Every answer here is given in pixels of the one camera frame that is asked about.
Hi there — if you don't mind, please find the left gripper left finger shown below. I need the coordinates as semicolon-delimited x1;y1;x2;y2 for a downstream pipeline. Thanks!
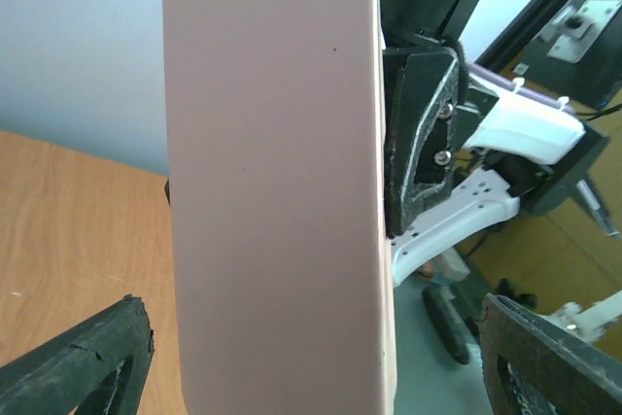
1;294;155;414

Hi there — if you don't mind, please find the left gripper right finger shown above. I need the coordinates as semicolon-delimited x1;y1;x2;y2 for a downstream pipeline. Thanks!
479;294;621;414

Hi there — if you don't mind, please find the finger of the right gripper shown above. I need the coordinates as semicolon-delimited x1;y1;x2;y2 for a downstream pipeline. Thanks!
383;48;468;235

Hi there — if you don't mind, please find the pink glasses case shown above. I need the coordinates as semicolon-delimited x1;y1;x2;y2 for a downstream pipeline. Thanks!
162;0;397;414

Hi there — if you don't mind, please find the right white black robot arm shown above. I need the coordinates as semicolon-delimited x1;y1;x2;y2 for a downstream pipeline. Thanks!
376;0;607;286

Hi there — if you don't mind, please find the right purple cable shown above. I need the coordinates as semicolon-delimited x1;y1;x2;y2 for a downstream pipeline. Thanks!
468;61;579;117

